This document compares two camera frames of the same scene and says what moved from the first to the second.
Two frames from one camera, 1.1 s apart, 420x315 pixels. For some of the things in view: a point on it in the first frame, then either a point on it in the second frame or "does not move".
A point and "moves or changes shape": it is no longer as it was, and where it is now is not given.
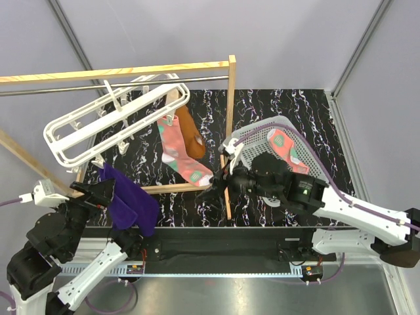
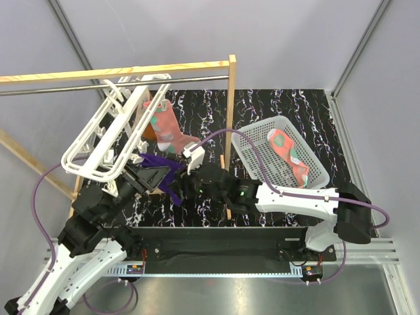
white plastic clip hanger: [85, 136] moves or changes shape
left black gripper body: [96, 199] -> [136, 176]
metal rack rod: [42, 91] does not move
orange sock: [192, 138] -> [149, 132]
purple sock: [131, 205] -> [167, 186]
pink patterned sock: [176, 158] moves or changes shape
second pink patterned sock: [283, 145] does not move
